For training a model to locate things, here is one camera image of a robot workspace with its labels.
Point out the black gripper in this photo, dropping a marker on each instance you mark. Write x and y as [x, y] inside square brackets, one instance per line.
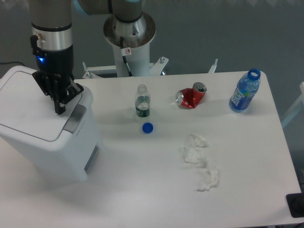
[53, 62]

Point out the white trash can with lid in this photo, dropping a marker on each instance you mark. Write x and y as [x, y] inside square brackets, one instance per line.
[63, 144]

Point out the blue bottle cap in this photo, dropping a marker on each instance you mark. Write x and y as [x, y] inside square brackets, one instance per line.
[147, 127]

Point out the crushed red soda can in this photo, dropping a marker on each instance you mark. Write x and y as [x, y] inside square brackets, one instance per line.
[191, 97]

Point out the clear bottle with green label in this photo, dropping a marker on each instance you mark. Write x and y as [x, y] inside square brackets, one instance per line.
[142, 101]

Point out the upper crumpled white tissue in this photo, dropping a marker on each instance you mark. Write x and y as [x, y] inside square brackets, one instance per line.
[196, 140]

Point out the crumpled white tissue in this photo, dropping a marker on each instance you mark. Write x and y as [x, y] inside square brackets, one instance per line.
[208, 177]
[194, 155]
[196, 140]

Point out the middle crumpled white tissue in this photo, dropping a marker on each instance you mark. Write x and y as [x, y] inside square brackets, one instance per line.
[194, 155]

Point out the lower crumpled white tissue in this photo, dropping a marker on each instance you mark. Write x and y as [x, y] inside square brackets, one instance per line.
[208, 177]

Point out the blue drink bottle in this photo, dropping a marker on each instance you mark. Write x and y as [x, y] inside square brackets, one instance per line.
[246, 89]

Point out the black device at table corner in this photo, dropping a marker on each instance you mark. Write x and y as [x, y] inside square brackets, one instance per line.
[295, 203]

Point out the white metal base frame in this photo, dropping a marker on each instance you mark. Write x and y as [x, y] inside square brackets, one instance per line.
[160, 68]

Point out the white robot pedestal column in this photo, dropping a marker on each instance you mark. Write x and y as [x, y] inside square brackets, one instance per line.
[131, 59]

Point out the white frame at right edge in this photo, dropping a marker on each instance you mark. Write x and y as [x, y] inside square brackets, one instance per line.
[296, 107]

